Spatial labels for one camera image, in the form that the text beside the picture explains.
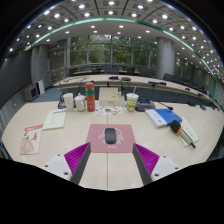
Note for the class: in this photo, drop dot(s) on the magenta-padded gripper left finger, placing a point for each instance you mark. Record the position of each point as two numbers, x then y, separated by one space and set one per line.
60 165

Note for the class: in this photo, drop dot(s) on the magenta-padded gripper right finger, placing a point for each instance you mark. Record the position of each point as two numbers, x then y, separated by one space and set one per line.
163 165

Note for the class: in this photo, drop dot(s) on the black computer mouse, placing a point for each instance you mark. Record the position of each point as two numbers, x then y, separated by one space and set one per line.
110 136

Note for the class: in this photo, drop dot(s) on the pink printed mouse pad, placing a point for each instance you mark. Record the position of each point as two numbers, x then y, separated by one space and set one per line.
96 143

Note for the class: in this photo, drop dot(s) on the red and white brochure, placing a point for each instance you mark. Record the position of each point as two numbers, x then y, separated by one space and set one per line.
31 138

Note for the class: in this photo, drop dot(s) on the cream booklet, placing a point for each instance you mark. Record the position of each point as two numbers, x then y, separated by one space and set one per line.
190 130

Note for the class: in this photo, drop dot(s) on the white leaflet with red header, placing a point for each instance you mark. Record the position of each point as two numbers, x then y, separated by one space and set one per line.
55 119

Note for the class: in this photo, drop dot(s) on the blue and white book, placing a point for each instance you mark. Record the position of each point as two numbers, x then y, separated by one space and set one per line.
163 117

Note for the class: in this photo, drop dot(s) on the black desk microphone console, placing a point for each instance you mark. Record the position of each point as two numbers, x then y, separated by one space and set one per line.
145 105

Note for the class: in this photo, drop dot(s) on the white paper cup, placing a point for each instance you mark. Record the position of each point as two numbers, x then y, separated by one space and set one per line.
68 101

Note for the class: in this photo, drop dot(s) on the white lidded jar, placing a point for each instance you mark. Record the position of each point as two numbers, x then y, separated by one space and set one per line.
80 103

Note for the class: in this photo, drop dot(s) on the printed paper cup with straw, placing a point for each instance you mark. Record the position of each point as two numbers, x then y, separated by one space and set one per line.
132 102

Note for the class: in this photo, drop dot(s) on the colourful sticker sheet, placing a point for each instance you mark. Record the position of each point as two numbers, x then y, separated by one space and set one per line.
108 110

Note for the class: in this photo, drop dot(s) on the red bottle with green band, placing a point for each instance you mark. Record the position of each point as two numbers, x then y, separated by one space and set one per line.
90 98

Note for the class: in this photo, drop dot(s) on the white box appliance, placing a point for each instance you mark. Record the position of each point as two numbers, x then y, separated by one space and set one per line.
30 92

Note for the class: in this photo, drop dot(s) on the cream cardboard box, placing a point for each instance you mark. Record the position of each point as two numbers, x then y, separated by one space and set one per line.
111 97

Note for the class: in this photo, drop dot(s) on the long curved conference desk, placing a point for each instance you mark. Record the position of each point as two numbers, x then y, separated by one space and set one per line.
143 81

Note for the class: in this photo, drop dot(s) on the dark office chairs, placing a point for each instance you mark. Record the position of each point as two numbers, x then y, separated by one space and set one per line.
143 70

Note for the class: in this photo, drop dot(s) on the ceiling lights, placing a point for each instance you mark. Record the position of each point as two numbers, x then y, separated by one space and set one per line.
111 11

